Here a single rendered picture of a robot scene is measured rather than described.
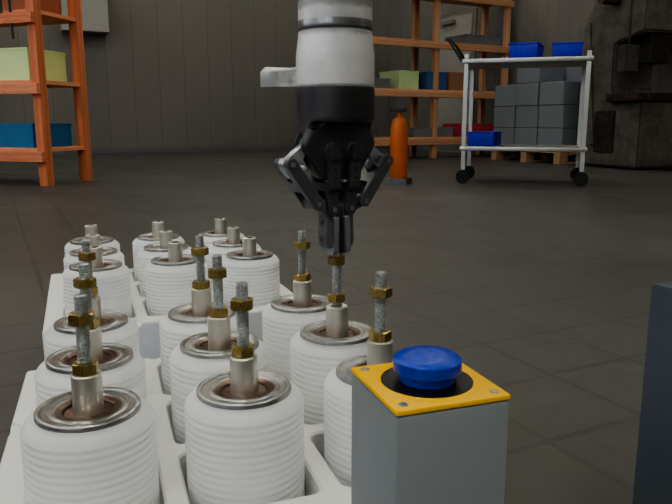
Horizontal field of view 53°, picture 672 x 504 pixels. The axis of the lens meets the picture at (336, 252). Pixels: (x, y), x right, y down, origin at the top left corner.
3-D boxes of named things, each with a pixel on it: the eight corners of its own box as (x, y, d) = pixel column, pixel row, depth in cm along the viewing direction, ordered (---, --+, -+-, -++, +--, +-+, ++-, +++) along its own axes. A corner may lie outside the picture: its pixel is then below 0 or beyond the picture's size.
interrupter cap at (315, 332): (292, 329, 72) (292, 323, 71) (359, 323, 74) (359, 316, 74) (311, 352, 64) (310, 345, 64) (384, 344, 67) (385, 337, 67)
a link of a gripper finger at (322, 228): (328, 195, 67) (327, 245, 68) (303, 196, 65) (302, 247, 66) (337, 196, 66) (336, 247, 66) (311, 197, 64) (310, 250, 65)
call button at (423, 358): (440, 372, 42) (441, 340, 42) (473, 396, 39) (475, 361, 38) (381, 379, 41) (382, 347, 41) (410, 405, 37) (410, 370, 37)
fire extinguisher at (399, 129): (403, 182, 538) (405, 108, 528) (420, 184, 516) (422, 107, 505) (376, 183, 528) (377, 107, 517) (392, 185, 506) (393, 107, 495)
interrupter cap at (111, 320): (141, 325, 73) (141, 319, 73) (74, 342, 67) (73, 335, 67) (106, 312, 78) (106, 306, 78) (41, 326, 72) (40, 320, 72)
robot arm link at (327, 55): (330, 92, 73) (330, 32, 72) (397, 87, 64) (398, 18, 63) (256, 89, 68) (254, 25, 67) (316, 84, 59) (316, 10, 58)
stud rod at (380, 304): (372, 356, 58) (373, 271, 57) (382, 355, 59) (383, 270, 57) (376, 360, 57) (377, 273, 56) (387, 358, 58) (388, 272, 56)
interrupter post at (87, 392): (99, 405, 52) (96, 364, 52) (110, 415, 50) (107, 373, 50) (67, 413, 51) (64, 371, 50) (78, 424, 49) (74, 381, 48)
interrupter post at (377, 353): (361, 373, 59) (361, 337, 58) (386, 369, 60) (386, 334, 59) (372, 383, 57) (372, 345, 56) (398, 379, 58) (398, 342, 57)
